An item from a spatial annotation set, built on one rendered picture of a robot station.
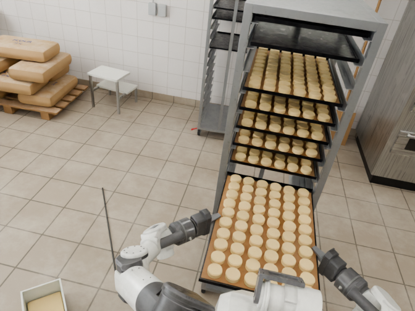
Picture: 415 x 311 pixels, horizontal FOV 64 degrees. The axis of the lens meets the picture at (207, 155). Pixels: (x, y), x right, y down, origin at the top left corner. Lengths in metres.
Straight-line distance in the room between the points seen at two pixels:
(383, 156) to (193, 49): 2.42
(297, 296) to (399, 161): 3.10
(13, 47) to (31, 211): 2.02
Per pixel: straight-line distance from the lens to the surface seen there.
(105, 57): 4.70
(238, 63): 1.32
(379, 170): 3.73
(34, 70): 4.10
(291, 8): 1.27
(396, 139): 3.54
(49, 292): 2.43
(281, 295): 0.69
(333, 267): 1.29
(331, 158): 1.51
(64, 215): 2.94
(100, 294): 2.43
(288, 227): 1.37
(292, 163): 1.61
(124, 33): 4.48
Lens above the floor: 2.03
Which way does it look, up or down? 35 degrees down
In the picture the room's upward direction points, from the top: 7 degrees clockwise
